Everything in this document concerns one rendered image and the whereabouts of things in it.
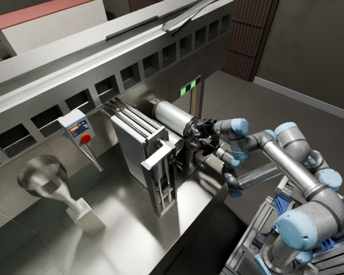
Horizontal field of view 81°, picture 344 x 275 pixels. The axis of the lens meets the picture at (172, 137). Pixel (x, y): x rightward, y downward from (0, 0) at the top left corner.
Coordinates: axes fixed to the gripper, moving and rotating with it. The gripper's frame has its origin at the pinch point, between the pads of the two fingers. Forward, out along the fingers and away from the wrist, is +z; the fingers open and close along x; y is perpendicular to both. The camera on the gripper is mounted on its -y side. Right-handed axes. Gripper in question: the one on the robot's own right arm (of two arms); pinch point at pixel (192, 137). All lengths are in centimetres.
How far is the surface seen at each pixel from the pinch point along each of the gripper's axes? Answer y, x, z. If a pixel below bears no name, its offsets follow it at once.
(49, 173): 34, 77, 14
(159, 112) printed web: 19.3, 11.4, 17.9
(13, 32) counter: -45, -9, 431
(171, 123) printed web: 17.3, 12.2, 7.5
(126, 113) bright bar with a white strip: 36, 35, 16
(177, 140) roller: 14.4, 17.8, -2.4
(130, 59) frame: 52, 16, 31
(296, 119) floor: -109, -201, -36
